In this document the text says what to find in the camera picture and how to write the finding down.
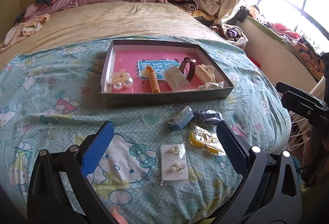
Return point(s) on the beige bed sheet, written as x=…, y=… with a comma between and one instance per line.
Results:
x=115, y=21

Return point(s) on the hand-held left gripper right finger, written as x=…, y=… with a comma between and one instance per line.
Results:
x=231, y=147

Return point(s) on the white pearl earring card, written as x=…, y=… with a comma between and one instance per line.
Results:
x=174, y=162

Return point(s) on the pearl hair clip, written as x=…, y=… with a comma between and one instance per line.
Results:
x=119, y=84

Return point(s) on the cartoon cat printed blanket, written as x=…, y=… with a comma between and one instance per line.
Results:
x=64, y=116

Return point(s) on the dark bead jewelry bag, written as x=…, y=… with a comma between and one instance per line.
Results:
x=208, y=116

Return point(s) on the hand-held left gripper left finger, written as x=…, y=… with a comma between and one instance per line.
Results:
x=99, y=149

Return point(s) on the brown leather wristwatch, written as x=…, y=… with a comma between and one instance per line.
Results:
x=191, y=71

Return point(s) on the yellow rings plastic bag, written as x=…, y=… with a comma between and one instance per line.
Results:
x=198, y=141

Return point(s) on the cream hair claw clip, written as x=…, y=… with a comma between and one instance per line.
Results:
x=204, y=73

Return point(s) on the cream crumpled garment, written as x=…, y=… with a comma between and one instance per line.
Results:
x=23, y=31

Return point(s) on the shallow grey cardboard box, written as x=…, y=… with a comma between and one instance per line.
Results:
x=154, y=98

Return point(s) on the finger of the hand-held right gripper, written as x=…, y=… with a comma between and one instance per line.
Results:
x=285, y=86
x=300, y=107

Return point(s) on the green sill cover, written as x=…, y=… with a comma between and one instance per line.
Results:
x=267, y=30

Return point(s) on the clear plastic jewelry bag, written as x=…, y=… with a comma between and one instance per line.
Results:
x=176, y=78

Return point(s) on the red and orange garments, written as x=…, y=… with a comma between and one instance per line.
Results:
x=282, y=28

